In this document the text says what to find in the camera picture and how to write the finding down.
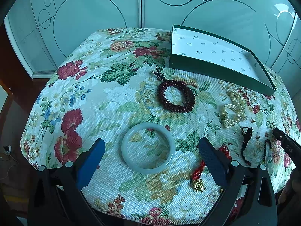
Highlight frosted glass wardrobe doors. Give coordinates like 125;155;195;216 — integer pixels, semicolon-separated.
3;0;301;78

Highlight dark red bead bracelet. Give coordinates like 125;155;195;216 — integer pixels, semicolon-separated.
151;65;197;113

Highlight white pearl necklace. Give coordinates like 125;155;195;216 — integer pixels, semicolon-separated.
220;90;249;129

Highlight black cord jade pendant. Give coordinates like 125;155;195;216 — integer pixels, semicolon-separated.
241;127;253;167

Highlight pale jade bangle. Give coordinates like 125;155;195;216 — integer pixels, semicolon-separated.
121;122;176;174

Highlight jade bead gold necklace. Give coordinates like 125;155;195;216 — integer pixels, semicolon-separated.
262;138;274;163

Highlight red knot gold charm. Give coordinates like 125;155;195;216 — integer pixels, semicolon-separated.
191;145;232;192

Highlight green shallow gift box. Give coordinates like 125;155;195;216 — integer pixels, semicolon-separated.
169;24;275;96

